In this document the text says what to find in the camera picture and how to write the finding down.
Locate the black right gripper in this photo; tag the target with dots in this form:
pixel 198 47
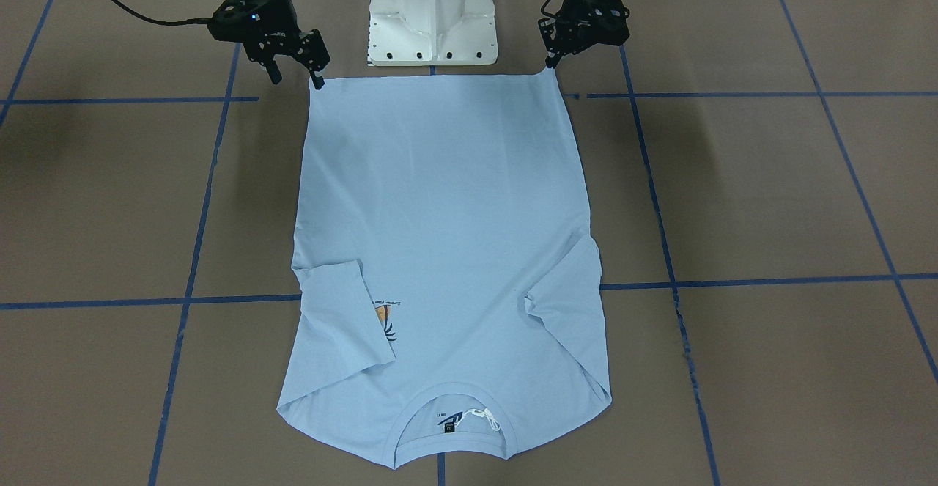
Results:
pixel 276 21

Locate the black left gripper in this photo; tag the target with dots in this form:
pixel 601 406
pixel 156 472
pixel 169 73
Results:
pixel 595 8

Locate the light blue t-shirt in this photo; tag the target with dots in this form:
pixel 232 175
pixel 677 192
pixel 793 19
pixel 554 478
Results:
pixel 445 261

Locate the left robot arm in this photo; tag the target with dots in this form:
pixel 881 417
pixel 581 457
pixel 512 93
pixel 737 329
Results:
pixel 569 27

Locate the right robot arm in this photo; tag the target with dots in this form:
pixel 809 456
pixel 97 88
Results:
pixel 266 29

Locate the white garment hang tag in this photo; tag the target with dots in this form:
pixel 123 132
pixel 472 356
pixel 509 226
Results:
pixel 482 414

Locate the white camera mast base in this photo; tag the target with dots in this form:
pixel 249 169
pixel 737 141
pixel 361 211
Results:
pixel 412 33

